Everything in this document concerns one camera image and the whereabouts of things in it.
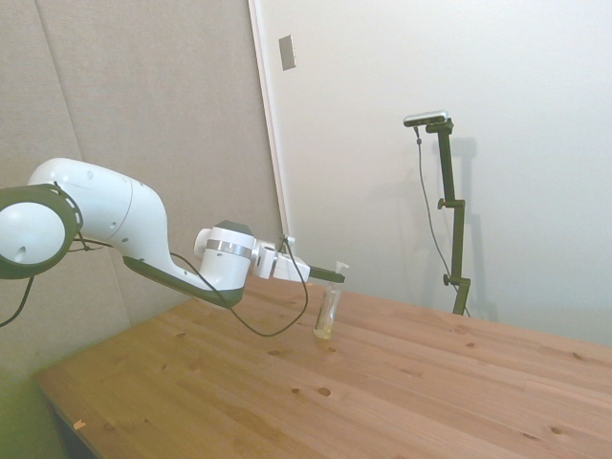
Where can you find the grey wall plate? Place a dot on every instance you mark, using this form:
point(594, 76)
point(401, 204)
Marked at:
point(287, 52)

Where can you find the grey stereo camera bar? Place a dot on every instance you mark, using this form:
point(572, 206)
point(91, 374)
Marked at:
point(425, 117)

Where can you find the clear sanitizer pump bottle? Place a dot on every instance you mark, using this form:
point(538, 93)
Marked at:
point(327, 311)

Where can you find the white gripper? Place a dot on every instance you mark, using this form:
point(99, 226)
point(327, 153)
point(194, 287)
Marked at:
point(289, 268)

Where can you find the black jointed camera stand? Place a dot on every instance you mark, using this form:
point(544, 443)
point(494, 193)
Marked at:
point(452, 191)

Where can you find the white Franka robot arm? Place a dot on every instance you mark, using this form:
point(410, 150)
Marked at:
point(115, 215)

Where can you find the white wall trim strip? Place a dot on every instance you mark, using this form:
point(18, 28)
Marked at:
point(270, 119)

